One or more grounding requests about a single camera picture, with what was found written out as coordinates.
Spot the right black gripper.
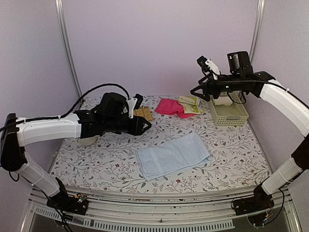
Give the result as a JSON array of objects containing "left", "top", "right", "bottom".
[{"left": 191, "top": 72, "right": 242, "bottom": 102}]

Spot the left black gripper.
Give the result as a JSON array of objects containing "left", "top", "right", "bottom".
[{"left": 105, "top": 116, "right": 152, "bottom": 136}]

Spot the cream towel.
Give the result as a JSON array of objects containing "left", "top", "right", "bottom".
[{"left": 212, "top": 95, "right": 233, "bottom": 106}]

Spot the light blue towel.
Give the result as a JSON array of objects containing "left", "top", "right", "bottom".
[{"left": 136, "top": 133, "right": 211, "bottom": 181}]

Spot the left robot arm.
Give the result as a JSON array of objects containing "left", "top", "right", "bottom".
[{"left": 0, "top": 92, "right": 152, "bottom": 210}]

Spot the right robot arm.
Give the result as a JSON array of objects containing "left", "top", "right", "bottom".
[{"left": 190, "top": 51, "right": 309, "bottom": 211}]

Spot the woven bamboo tray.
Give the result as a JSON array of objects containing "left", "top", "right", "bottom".
[{"left": 134, "top": 106, "right": 154, "bottom": 122}]

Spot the yellow green patterned towel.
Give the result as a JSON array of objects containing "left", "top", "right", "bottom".
[{"left": 178, "top": 96, "right": 204, "bottom": 115}]

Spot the pink towel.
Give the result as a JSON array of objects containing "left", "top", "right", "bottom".
[{"left": 154, "top": 99, "right": 194, "bottom": 119}]

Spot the green plastic basket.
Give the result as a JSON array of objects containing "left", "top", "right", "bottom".
[{"left": 208, "top": 92, "right": 249, "bottom": 126}]

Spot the floral tablecloth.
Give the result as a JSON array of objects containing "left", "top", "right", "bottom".
[{"left": 51, "top": 96, "right": 271, "bottom": 194}]

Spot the cream ceramic mug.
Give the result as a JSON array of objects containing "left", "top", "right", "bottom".
[{"left": 79, "top": 136, "right": 97, "bottom": 146}]

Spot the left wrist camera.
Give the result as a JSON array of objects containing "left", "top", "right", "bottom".
[{"left": 126, "top": 94, "right": 143, "bottom": 119}]

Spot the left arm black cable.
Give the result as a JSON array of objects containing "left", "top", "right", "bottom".
[{"left": 0, "top": 83, "right": 131, "bottom": 132}]

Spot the right aluminium post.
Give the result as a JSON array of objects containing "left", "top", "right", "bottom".
[{"left": 249, "top": 0, "right": 265, "bottom": 63}]

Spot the aluminium post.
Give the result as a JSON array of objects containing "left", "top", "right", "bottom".
[
  {"left": 55, "top": 0, "right": 82, "bottom": 97},
  {"left": 249, "top": 0, "right": 265, "bottom": 63}
]

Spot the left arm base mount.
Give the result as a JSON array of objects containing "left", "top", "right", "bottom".
[{"left": 46, "top": 177, "right": 89, "bottom": 216}]

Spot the front aluminium rail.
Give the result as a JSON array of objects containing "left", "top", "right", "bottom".
[{"left": 20, "top": 186, "right": 302, "bottom": 232}]

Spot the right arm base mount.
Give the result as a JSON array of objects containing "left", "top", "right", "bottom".
[{"left": 231, "top": 184, "right": 275, "bottom": 216}]

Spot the left aluminium post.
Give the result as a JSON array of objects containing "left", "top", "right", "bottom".
[{"left": 55, "top": 0, "right": 82, "bottom": 97}]

